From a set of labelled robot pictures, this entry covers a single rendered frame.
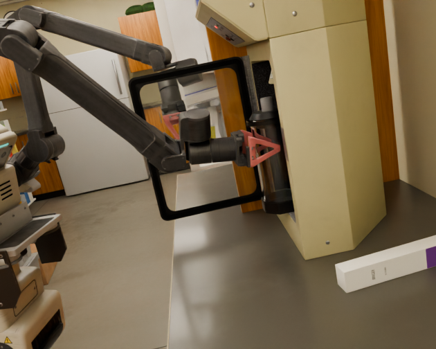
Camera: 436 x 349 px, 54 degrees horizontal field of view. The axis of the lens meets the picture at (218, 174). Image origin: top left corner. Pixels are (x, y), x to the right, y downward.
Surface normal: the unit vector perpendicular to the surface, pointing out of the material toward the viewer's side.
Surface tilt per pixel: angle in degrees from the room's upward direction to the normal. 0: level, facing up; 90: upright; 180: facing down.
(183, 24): 97
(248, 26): 90
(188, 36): 91
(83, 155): 90
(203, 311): 0
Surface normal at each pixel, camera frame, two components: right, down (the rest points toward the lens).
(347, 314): -0.19, -0.95
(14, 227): 0.97, -0.15
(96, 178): 0.07, 0.25
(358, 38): 0.75, 0.03
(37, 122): -0.14, 0.05
